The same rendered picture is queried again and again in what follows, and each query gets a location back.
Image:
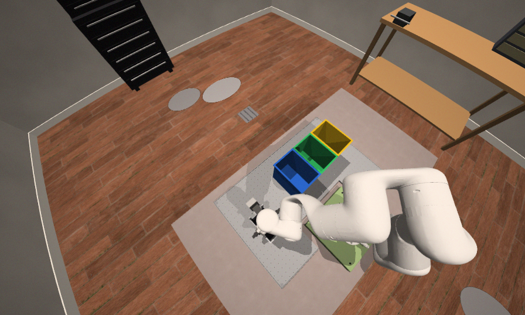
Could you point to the yellow open bin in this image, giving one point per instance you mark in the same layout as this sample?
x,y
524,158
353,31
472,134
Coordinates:
x,y
332,137

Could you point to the green bin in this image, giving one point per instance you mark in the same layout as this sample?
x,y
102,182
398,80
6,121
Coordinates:
x,y
315,153

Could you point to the blue bin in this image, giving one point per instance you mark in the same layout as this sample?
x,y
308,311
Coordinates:
x,y
294,173

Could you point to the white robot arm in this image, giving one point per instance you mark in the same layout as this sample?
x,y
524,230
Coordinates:
x,y
429,228

